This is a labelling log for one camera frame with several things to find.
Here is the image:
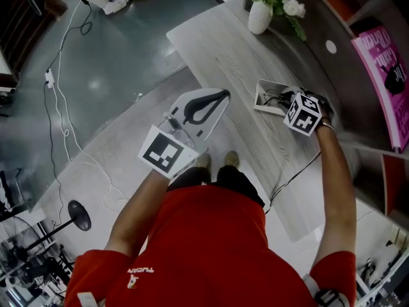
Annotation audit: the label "person's red shirt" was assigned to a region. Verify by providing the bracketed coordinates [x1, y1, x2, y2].
[63, 184, 357, 307]

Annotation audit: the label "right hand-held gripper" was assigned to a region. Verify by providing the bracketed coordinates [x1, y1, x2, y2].
[274, 86, 335, 137]

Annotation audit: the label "pink book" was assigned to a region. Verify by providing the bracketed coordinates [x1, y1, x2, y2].
[351, 24, 409, 153]

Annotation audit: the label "black floor cable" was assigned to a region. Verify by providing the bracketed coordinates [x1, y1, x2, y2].
[43, 0, 93, 233]

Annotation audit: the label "grey wooden desk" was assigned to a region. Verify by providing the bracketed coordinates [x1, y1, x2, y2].
[166, 0, 362, 244]

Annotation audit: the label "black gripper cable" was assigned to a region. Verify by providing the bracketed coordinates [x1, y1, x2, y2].
[263, 150, 322, 216]

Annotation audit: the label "person's right forearm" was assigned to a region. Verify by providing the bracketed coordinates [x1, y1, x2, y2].
[314, 120, 359, 262]

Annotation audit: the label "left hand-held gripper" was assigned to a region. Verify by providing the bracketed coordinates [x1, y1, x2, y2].
[137, 87, 231, 180]

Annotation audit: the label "white floor cable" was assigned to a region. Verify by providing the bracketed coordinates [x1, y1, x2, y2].
[50, 0, 128, 214]

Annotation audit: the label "brown wooden cabinet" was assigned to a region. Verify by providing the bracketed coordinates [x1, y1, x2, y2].
[0, 0, 68, 83]

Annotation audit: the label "person's black trousers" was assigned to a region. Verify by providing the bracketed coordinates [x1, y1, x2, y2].
[167, 164, 266, 207]

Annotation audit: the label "white ceramic vase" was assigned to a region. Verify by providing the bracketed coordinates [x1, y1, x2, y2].
[247, 0, 274, 35]

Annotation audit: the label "person's left shoe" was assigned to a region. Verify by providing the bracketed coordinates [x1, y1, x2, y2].
[193, 153, 212, 169]

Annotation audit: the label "person's shoe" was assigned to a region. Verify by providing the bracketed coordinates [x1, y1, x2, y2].
[102, 0, 130, 15]
[223, 150, 240, 168]
[193, 153, 212, 169]

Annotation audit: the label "person's right shoe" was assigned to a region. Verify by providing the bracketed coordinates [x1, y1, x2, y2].
[223, 150, 240, 168]

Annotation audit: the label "black standing fan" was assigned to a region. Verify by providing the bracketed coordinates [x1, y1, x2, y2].
[0, 200, 93, 268]

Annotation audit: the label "thin black wire-frame eyeglasses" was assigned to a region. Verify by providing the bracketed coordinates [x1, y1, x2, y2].
[262, 90, 287, 107]

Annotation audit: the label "person's left forearm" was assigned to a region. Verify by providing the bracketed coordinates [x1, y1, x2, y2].
[105, 168, 175, 258]

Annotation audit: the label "white tray with eyeglasses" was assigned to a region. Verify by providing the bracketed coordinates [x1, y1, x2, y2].
[253, 78, 293, 116]

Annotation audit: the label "dark wooden shelf unit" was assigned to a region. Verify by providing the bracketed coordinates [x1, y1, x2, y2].
[242, 0, 409, 230]

